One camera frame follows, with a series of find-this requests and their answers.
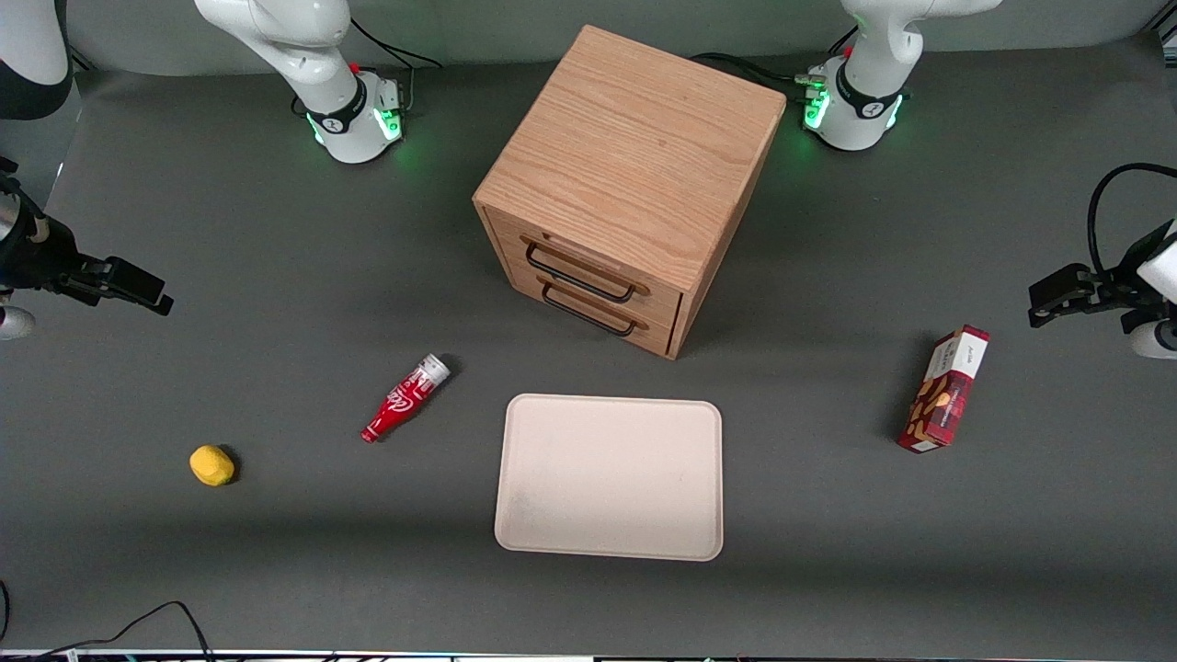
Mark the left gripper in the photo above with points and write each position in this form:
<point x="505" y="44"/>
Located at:
<point x="1118" y="283"/>

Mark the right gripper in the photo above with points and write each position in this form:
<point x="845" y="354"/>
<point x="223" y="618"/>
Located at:
<point x="44" y="258"/>

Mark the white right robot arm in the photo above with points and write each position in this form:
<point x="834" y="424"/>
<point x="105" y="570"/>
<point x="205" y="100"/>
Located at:
<point x="276" y="37"/>

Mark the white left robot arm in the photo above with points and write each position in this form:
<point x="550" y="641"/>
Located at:
<point x="869" y="55"/>

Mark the oak wooden drawer cabinet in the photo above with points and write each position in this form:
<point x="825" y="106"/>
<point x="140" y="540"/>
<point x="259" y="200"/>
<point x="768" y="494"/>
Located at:
<point x="644" y="147"/>

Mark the red snack box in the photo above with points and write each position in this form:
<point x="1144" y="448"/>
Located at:
<point x="947" y="391"/>

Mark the yellow lemon toy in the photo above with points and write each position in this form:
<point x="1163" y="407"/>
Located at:
<point x="211" y="465"/>

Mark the red cola bottle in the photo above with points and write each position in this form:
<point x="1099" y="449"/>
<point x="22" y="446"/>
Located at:
<point x="403" y="405"/>

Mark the beige plastic tray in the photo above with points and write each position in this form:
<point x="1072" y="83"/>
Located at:
<point x="611" y="478"/>

